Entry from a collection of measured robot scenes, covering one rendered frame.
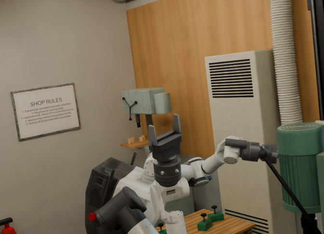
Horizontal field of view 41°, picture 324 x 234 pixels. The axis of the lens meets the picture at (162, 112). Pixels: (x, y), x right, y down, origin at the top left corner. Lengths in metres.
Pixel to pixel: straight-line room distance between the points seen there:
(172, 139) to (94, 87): 3.25
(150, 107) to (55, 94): 1.03
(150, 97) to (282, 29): 1.30
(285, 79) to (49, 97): 2.25
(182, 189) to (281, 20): 1.97
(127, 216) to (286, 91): 1.91
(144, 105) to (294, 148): 2.39
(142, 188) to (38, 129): 2.67
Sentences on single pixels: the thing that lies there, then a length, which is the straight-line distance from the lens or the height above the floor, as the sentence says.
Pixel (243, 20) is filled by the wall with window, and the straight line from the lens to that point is 3.59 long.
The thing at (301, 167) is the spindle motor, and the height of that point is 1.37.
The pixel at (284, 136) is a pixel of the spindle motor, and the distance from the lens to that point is 1.63.
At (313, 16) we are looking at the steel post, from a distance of 3.11.
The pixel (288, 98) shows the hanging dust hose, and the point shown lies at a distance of 3.19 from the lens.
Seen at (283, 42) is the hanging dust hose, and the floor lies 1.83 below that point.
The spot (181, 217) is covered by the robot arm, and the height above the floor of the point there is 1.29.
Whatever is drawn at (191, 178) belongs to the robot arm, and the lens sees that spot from 2.14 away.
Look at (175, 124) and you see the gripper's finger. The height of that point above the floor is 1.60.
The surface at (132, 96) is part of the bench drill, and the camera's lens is 4.00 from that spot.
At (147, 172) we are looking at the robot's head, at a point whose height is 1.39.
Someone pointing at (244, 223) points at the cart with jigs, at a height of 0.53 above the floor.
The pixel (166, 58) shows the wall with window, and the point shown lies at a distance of 4.34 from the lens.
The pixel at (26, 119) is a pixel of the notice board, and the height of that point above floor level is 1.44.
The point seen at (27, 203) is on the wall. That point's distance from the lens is 4.35.
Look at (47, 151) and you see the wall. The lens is 4.35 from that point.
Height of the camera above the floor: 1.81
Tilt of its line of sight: 7 degrees down
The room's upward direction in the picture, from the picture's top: 7 degrees counter-clockwise
